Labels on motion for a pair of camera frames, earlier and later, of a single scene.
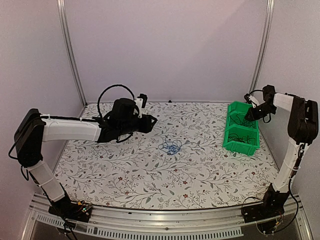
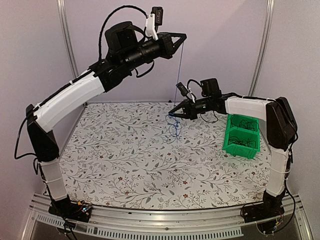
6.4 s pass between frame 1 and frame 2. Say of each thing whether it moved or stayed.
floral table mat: stayed
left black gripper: moved
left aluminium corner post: stayed
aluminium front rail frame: stayed
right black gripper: moved
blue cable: moved
